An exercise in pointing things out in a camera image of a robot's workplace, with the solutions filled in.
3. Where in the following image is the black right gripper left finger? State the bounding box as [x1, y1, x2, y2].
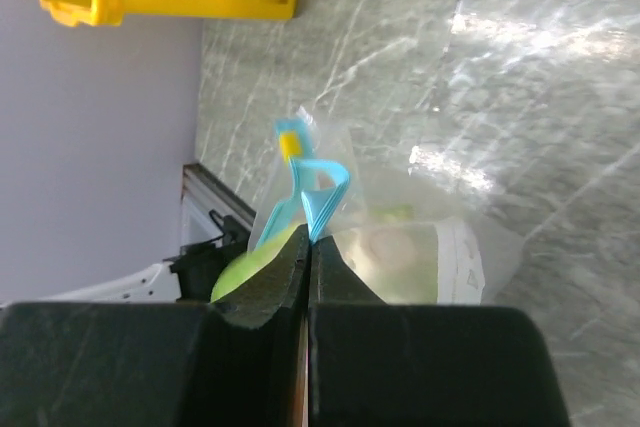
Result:
[1, 227, 310, 426]

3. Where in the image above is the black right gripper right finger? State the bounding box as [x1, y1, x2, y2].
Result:
[308, 238, 570, 426]

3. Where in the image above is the white toy cauliflower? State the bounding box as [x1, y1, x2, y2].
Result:
[210, 207, 438, 304]

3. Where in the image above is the clear bag with blue zipper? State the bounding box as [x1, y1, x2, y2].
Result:
[247, 105, 524, 306]

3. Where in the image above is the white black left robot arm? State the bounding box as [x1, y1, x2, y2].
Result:
[45, 210, 250, 303]

